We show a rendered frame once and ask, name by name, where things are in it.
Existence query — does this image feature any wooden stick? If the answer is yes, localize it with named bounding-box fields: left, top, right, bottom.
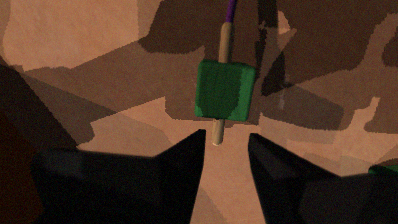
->
left=211, top=0, right=237, bottom=146

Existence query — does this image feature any green rectangular block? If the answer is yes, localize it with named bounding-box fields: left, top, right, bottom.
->
left=368, top=165, right=398, bottom=175

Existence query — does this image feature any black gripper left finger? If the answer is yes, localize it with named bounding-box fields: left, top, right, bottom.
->
left=30, top=129, right=206, bottom=224

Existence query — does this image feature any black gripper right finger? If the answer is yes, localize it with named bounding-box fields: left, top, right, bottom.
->
left=248, top=133, right=398, bottom=224

